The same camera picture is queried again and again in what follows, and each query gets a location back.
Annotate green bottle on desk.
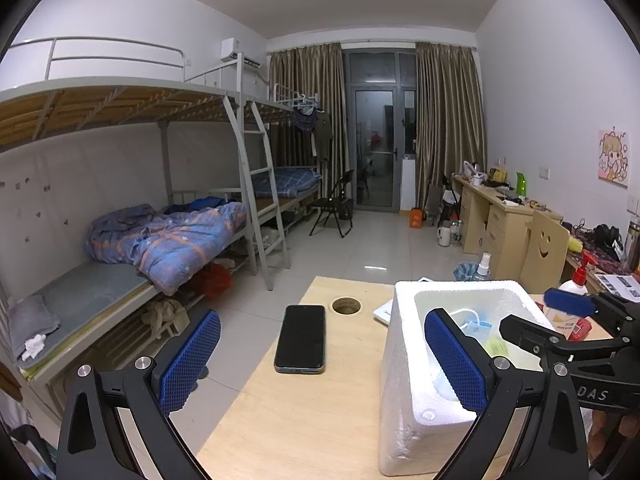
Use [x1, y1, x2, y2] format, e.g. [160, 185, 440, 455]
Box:
[516, 172, 527, 197]

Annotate white metal bunk bed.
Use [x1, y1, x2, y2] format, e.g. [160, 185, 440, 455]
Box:
[1, 36, 293, 387]

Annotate anime girl wall poster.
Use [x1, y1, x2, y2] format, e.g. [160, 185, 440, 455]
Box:
[598, 128, 630, 188]

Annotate brown right curtain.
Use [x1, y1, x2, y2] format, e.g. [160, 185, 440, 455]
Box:
[416, 42, 487, 209]

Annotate blue surgical face mask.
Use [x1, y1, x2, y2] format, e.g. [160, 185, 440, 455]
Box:
[449, 308, 492, 344]

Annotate glass balcony door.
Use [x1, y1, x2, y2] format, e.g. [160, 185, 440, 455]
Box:
[343, 49, 416, 214]

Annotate brown left curtain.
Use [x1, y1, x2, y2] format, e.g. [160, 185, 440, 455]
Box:
[269, 42, 349, 196]

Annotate white air conditioner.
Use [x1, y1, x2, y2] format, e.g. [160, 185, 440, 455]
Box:
[220, 38, 262, 70]

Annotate black smartphone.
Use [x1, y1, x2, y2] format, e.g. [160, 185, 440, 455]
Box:
[273, 304, 326, 375]

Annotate black folding chair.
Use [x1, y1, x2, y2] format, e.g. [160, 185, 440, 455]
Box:
[309, 169, 354, 238]

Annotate person's right hand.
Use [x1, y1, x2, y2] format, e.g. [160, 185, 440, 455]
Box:
[587, 406, 640, 466]

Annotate wooden smiley chair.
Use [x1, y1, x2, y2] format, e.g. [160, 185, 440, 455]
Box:
[520, 211, 570, 294]

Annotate white styrofoam box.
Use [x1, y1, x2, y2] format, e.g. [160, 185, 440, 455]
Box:
[378, 281, 551, 477]

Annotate clear spray bottle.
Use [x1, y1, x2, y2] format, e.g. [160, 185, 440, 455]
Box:
[472, 252, 491, 282]

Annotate black headphones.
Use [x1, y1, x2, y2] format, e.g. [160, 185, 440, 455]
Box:
[593, 224, 624, 262]

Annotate printed paper sheet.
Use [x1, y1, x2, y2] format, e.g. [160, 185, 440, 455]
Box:
[594, 273, 640, 304]

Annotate blue plaid quilt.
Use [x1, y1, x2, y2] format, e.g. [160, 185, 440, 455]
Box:
[85, 202, 247, 296]

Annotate floral tissue pack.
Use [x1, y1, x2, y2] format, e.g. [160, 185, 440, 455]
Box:
[483, 336, 509, 358]

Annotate orange bucket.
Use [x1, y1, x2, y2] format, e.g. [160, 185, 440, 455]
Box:
[409, 208, 424, 229]

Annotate light wooden desk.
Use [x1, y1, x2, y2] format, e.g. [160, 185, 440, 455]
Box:
[452, 174, 538, 261]

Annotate far bed blue mattress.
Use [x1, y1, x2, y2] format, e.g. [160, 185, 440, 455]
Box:
[252, 167, 321, 198]

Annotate white lotion pump bottle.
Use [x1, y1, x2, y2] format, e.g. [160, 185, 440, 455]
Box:
[544, 252, 597, 339]

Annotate red bag under bed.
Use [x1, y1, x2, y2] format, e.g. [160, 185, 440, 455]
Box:
[189, 262, 232, 298]

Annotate brown curtain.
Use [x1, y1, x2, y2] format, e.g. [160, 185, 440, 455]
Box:
[416, 42, 487, 209]
[269, 42, 349, 196]

